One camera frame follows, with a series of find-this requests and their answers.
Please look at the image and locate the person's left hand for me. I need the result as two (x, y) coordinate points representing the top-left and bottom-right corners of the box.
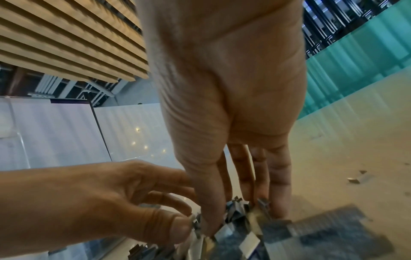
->
(0, 160), (199, 255)

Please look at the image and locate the black metal railing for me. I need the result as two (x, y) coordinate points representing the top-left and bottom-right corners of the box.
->
(301, 0), (402, 59)

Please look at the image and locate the person's right hand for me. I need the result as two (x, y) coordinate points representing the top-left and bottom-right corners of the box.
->
(134, 0), (308, 237)

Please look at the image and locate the green curtain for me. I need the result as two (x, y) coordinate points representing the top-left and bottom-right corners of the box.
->
(298, 0), (411, 120)

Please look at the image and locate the pile of metal staple strips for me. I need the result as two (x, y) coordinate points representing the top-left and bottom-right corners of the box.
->
(125, 170), (396, 260)

